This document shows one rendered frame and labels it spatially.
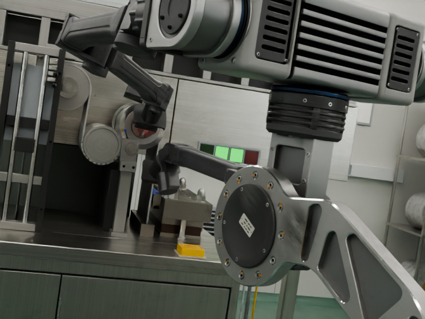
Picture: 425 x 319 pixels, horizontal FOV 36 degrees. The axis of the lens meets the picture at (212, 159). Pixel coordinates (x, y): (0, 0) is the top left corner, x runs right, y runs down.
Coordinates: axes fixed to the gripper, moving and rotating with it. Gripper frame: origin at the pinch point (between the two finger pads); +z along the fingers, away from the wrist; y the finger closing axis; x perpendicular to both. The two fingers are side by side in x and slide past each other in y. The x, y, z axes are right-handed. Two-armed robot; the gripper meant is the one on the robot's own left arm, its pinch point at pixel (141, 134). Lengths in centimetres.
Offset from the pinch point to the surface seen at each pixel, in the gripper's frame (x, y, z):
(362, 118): 202, 218, 168
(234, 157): 21, 43, 27
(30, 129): -7.0, -33.5, 0.1
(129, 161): -6.7, -1.9, 6.1
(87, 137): -0.3, -15.8, 6.8
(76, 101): 7.9, -21.5, 0.6
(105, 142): -0.9, -10.0, 6.4
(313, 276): 104, 207, 255
